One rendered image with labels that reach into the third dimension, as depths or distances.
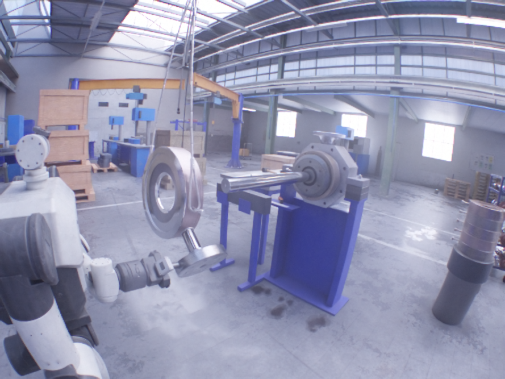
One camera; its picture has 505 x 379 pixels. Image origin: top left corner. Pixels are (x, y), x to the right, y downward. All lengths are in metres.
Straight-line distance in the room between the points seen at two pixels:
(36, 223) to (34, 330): 0.16
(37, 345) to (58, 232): 0.20
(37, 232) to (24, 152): 0.22
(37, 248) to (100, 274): 0.38
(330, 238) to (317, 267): 0.31
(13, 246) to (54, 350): 0.18
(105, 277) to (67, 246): 0.24
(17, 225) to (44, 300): 0.11
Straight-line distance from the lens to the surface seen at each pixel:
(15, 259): 0.36
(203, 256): 0.80
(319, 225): 2.10
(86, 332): 0.75
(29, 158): 0.53
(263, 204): 1.89
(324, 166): 1.70
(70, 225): 0.50
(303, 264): 2.30
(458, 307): 2.45
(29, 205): 0.49
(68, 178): 4.92
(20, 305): 0.40
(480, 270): 2.27
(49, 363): 0.48
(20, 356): 0.76
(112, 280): 0.72
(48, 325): 0.43
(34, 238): 0.35
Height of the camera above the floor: 1.33
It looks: 13 degrees down
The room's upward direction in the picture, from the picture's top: 5 degrees clockwise
